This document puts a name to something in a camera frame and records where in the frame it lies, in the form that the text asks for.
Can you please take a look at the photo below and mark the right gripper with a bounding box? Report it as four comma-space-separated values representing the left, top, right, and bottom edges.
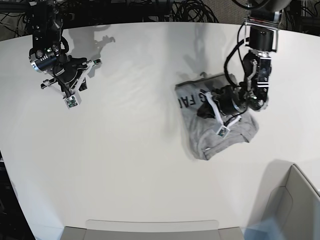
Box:
40, 57, 102, 97

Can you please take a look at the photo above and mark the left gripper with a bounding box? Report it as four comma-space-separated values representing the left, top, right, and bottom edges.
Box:
197, 85, 250, 127

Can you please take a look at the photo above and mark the grey T-shirt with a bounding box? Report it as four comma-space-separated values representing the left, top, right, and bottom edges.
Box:
174, 72, 259, 161

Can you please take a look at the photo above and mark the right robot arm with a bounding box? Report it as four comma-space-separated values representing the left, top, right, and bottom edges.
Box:
28, 0, 101, 98

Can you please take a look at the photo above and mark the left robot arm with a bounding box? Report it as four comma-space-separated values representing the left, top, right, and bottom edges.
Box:
197, 0, 290, 126

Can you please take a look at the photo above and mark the grey chair at right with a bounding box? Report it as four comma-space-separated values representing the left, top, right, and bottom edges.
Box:
260, 164, 320, 240

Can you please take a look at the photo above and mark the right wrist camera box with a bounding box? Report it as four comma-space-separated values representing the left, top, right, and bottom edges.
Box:
63, 92, 82, 109

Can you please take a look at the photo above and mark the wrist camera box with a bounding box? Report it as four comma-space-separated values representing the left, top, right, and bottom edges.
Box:
63, 92, 82, 109
215, 125, 230, 138

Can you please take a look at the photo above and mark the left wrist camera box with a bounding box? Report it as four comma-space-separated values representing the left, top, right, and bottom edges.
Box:
215, 125, 230, 138

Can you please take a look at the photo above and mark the black cable bundle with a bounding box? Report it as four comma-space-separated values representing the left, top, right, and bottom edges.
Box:
169, 0, 218, 24

